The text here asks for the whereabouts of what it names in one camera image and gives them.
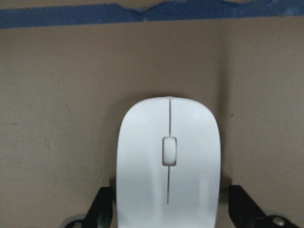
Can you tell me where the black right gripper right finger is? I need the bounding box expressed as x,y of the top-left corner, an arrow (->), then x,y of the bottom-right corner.
228,185 -> 273,228

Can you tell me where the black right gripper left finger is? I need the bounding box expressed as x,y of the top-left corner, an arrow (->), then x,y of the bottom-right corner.
83,187 -> 113,228

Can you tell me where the white computer mouse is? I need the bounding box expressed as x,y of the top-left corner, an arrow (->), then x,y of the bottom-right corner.
116,97 -> 221,228

